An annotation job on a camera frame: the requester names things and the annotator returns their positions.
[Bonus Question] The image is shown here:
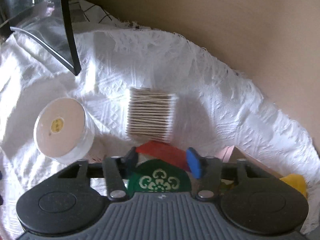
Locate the red packet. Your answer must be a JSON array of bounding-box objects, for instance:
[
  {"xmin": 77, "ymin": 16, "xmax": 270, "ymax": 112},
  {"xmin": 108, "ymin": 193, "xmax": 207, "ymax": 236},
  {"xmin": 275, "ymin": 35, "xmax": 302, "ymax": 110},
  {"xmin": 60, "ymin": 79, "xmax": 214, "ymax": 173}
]
[{"xmin": 136, "ymin": 140, "xmax": 190, "ymax": 172}]

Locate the cotton swab pack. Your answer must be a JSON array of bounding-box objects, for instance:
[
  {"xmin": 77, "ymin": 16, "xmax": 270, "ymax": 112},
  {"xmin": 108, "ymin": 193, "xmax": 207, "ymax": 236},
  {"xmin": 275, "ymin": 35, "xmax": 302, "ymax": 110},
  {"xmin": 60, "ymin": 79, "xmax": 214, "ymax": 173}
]
[{"xmin": 126, "ymin": 87, "xmax": 178, "ymax": 143}]

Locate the yellow plastic funnel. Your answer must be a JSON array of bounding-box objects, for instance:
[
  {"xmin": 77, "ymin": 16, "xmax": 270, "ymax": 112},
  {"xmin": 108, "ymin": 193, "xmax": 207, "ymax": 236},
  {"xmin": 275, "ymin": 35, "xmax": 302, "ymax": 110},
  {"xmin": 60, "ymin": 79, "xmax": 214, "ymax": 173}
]
[{"xmin": 279, "ymin": 174, "xmax": 308, "ymax": 199}]

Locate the pink cardboard box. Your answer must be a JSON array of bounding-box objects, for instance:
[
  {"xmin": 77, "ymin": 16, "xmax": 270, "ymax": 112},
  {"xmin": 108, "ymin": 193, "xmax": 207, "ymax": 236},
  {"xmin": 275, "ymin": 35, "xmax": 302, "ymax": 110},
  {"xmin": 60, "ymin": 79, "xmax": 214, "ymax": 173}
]
[{"xmin": 214, "ymin": 145, "xmax": 283, "ymax": 179}]

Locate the green lid glass jar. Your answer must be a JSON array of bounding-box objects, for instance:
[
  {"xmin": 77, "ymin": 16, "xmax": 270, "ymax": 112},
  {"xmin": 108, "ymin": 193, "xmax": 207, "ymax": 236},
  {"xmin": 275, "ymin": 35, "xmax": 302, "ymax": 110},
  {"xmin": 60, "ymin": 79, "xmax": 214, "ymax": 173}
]
[{"xmin": 127, "ymin": 159, "xmax": 192, "ymax": 196}]

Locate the flower label plastic jar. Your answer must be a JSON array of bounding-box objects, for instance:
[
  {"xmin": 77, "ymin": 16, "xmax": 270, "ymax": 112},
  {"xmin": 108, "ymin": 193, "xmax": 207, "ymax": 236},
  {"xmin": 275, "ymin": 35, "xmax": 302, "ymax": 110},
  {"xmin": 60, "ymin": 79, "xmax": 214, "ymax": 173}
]
[{"xmin": 34, "ymin": 98, "xmax": 95, "ymax": 164}]

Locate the white textured table cloth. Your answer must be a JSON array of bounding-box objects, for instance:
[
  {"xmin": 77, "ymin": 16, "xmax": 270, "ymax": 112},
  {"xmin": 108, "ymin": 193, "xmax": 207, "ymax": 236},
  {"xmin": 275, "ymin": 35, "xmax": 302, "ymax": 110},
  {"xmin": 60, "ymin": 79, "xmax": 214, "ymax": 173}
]
[{"xmin": 0, "ymin": 0, "xmax": 316, "ymax": 240}]

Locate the black computer monitor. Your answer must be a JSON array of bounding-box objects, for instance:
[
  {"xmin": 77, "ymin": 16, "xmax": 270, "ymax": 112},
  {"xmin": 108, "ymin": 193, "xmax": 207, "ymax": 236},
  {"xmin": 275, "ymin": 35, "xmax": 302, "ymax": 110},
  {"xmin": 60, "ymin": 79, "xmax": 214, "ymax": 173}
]
[{"xmin": 1, "ymin": 0, "xmax": 81, "ymax": 75}]

